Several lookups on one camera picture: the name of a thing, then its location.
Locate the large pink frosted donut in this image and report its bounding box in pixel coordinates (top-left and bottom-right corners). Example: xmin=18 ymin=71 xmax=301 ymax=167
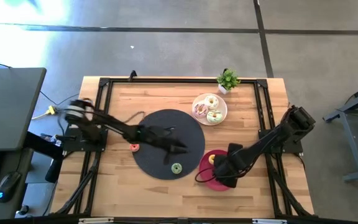
xmin=193 ymin=101 xmax=209 ymax=119

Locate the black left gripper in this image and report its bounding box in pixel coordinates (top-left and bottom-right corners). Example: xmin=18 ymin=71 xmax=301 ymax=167
xmin=138 ymin=125 xmax=190 ymax=166

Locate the large green frosted donut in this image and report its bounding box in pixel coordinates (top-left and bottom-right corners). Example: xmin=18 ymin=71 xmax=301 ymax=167
xmin=206 ymin=109 xmax=224 ymax=124

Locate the grey desk surface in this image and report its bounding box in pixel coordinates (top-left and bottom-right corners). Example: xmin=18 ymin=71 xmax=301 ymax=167
xmin=0 ymin=67 xmax=47 ymax=152

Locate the dark grey desk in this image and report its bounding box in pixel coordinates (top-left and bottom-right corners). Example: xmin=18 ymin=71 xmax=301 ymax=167
xmin=0 ymin=148 xmax=34 ymax=222

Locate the grey metal table stand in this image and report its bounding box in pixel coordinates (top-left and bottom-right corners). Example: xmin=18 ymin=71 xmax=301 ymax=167
xmin=323 ymin=79 xmax=358 ymax=183

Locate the brown left arm cable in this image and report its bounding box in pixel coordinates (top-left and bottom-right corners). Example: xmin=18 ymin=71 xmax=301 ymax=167
xmin=125 ymin=111 xmax=146 ymax=126

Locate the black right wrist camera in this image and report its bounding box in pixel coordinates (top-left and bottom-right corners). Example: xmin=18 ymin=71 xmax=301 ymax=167
xmin=227 ymin=142 xmax=245 ymax=157

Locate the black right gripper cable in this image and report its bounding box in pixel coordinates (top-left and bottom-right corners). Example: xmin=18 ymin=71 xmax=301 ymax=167
xmin=195 ymin=167 xmax=218 ymax=184

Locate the black round mat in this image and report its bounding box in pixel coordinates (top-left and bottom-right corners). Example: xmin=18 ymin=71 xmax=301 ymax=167
xmin=132 ymin=108 xmax=206 ymax=180

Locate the white round plate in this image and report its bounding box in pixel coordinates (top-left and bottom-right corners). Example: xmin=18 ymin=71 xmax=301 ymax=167
xmin=191 ymin=93 xmax=228 ymax=126

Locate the red round plate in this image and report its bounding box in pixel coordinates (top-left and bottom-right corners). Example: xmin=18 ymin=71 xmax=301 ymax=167
xmin=198 ymin=149 xmax=239 ymax=192

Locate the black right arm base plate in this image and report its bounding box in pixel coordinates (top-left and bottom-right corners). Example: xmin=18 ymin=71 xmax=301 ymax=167
xmin=258 ymin=129 xmax=304 ymax=154

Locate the large white frosted donut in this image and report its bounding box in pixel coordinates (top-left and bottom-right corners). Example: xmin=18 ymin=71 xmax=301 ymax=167
xmin=204 ymin=95 xmax=220 ymax=110

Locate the black aluminium table frame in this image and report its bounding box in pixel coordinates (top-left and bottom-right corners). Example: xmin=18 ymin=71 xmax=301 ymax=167
xmin=50 ymin=77 xmax=315 ymax=218

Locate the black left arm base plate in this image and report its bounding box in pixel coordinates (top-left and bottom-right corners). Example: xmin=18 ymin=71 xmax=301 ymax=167
xmin=61 ymin=126 xmax=108 ymax=152

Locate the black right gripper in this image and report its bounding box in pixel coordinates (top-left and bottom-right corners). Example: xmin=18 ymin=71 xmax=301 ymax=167
xmin=213 ymin=151 xmax=246 ymax=189

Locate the white bracket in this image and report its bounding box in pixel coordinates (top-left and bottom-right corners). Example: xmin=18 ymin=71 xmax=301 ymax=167
xmin=252 ymin=218 xmax=288 ymax=224
xmin=78 ymin=217 xmax=114 ymax=224

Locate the small green potted plant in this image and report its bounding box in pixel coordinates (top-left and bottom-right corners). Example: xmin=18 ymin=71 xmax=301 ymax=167
xmin=216 ymin=68 xmax=241 ymax=95

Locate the black computer mouse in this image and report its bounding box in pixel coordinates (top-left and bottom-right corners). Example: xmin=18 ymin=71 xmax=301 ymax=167
xmin=0 ymin=171 xmax=22 ymax=203

